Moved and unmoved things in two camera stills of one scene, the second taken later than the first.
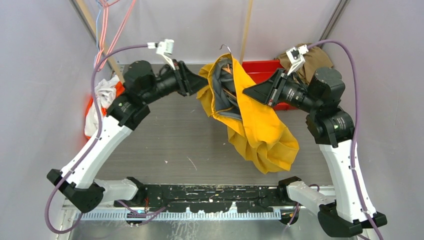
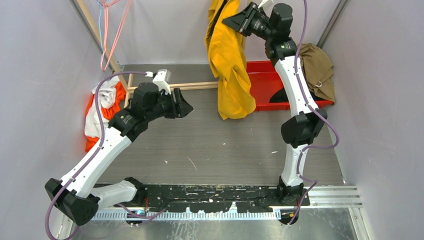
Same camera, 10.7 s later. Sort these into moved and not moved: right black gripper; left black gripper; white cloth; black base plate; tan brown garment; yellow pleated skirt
Moved: yellow pleated skirt; right black gripper; left black gripper
Not moved: white cloth; tan brown garment; black base plate
